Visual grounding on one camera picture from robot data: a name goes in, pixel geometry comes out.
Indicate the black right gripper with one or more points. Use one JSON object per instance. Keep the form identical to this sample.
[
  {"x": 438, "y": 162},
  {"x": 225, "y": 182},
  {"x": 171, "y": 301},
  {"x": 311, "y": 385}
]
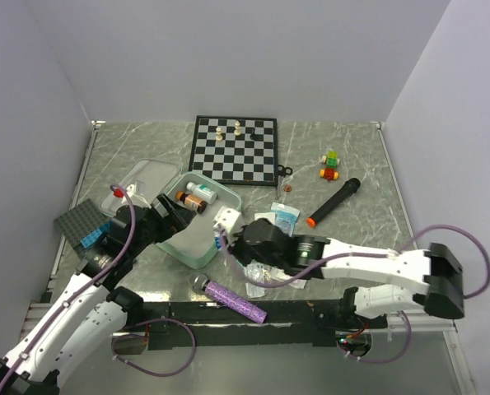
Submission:
[{"x": 233, "y": 247}]

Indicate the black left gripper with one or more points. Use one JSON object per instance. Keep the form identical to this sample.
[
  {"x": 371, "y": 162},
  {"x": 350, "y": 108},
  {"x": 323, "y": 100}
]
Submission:
[{"x": 178, "y": 217}]

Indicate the clear plaster strip packet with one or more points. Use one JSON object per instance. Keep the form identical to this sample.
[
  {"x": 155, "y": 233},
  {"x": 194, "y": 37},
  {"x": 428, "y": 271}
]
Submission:
[{"x": 269, "y": 216}]

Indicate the blue white mask packet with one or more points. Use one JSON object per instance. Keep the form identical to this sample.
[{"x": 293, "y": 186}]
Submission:
[{"x": 285, "y": 217}]

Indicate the blue white bandage roll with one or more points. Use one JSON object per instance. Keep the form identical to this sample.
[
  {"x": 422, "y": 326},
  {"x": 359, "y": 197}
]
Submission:
[{"x": 218, "y": 243}]

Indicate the brown orange syrup bottle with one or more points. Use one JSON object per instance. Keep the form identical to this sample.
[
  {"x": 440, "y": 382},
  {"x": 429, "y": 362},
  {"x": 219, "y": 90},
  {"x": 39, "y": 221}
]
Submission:
[{"x": 191, "y": 201}]

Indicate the white medicine bottle green label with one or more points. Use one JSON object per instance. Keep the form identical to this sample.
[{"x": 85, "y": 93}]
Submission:
[{"x": 202, "y": 191}]

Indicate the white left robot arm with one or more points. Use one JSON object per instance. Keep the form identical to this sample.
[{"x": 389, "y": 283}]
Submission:
[{"x": 93, "y": 305}]

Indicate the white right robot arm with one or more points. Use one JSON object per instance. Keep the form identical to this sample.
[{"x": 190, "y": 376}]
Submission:
[{"x": 431, "y": 279}]

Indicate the mint green medicine case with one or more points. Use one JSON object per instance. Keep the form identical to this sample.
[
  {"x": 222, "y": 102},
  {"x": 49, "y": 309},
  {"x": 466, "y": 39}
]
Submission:
[{"x": 195, "y": 247}]

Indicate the blue lego brick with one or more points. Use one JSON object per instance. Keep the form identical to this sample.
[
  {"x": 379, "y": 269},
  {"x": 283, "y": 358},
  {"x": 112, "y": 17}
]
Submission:
[{"x": 94, "y": 236}]

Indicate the purple glitter microphone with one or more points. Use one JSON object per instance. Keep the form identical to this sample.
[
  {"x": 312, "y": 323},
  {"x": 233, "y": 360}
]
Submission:
[{"x": 201, "y": 284}]

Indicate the black binder clip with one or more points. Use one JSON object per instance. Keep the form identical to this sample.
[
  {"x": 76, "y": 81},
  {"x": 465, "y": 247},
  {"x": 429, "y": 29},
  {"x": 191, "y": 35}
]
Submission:
[{"x": 284, "y": 171}]

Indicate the grey lego baseplate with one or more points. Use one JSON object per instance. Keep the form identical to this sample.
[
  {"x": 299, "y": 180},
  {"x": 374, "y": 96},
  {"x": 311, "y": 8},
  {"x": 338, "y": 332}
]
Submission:
[{"x": 80, "y": 221}]

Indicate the black white chessboard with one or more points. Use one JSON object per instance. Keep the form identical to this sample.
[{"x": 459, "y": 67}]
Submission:
[{"x": 236, "y": 160}]

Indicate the black chess piece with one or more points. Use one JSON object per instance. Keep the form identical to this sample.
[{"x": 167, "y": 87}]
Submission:
[{"x": 253, "y": 133}]

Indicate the cream chess pawn left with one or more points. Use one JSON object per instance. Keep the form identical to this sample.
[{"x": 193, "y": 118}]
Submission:
[{"x": 218, "y": 134}]

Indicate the cream chess pawn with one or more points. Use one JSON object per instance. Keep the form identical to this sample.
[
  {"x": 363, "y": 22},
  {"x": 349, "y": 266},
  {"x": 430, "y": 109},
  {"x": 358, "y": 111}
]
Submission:
[
  {"x": 237, "y": 130},
  {"x": 218, "y": 134}
]

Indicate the black tube orange cap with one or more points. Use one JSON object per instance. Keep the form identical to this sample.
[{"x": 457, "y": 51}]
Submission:
[{"x": 346, "y": 191}]

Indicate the colourful toy block car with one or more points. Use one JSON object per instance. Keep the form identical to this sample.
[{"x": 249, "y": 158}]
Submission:
[{"x": 330, "y": 162}]

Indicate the cream chess pawn right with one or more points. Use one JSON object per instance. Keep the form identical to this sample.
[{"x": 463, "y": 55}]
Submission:
[{"x": 237, "y": 130}]

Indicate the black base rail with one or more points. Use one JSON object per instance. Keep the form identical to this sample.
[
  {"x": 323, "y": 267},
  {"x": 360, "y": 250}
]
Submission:
[{"x": 173, "y": 324}]

